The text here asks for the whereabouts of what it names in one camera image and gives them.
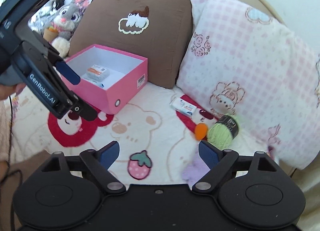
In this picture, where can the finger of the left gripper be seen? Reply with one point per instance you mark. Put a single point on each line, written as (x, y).
(83, 109)
(67, 72)

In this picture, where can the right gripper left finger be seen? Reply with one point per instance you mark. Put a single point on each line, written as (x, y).
(97, 164)

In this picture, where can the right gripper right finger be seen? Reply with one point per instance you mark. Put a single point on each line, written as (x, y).
(220, 165)

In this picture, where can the purple plush toy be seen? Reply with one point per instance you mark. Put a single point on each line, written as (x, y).
(195, 170)

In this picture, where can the white tissue packet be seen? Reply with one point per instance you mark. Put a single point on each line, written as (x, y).
(184, 107)

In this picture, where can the person's left hand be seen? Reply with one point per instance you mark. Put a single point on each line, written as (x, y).
(6, 91)

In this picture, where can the green yarn ball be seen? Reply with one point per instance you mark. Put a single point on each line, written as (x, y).
(223, 132)

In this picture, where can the orange white floss box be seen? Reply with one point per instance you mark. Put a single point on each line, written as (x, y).
(97, 73)

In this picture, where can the orange makeup sponge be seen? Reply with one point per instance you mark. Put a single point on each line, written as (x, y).
(200, 131)

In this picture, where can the pink storage box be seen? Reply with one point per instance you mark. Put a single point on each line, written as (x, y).
(128, 73)

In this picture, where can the grey bunny plush toy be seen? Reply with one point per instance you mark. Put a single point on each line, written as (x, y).
(59, 31)

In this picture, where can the brown embroidered pillow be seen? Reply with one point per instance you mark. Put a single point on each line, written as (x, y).
(159, 30)

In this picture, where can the pink checked bunny pillow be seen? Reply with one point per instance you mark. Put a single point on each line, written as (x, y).
(242, 62)

